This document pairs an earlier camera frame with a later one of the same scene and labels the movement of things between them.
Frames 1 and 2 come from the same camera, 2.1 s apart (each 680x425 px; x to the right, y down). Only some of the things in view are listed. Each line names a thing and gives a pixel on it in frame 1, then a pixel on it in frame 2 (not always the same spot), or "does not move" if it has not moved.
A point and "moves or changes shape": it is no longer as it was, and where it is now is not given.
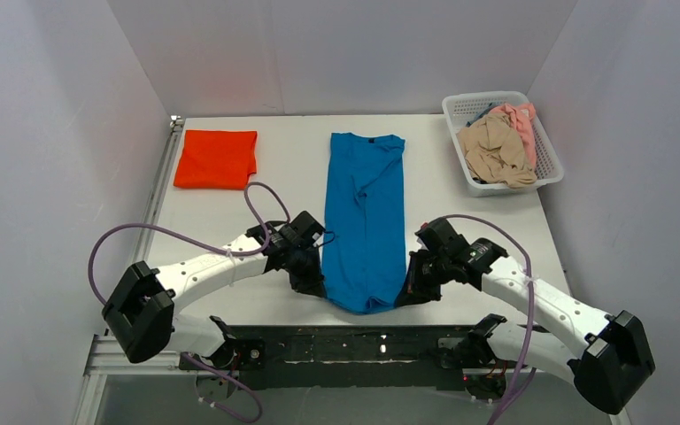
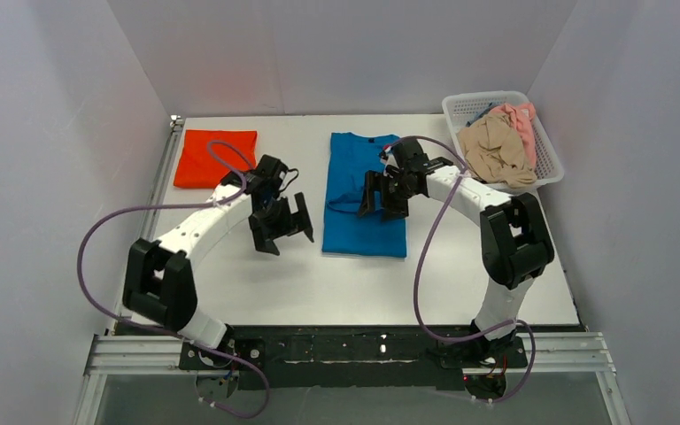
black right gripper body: [421, 278] → [386, 191]
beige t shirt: [494, 150] does not move
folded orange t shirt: [217, 159] does not move
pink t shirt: [521, 116] does not move
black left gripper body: [305, 269] → [280, 223]
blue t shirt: [365, 238] moves or changes shape
